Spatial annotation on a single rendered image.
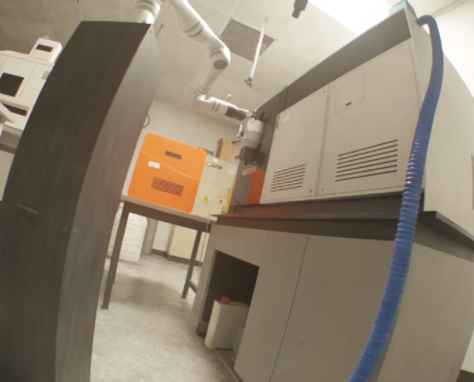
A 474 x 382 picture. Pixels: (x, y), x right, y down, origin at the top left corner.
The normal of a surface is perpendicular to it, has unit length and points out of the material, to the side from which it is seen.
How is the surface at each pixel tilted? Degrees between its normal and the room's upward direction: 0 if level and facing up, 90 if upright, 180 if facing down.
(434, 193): 90
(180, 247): 90
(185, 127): 90
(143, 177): 90
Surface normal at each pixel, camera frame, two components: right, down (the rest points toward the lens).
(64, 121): 0.09, -0.16
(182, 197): 0.39, -0.08
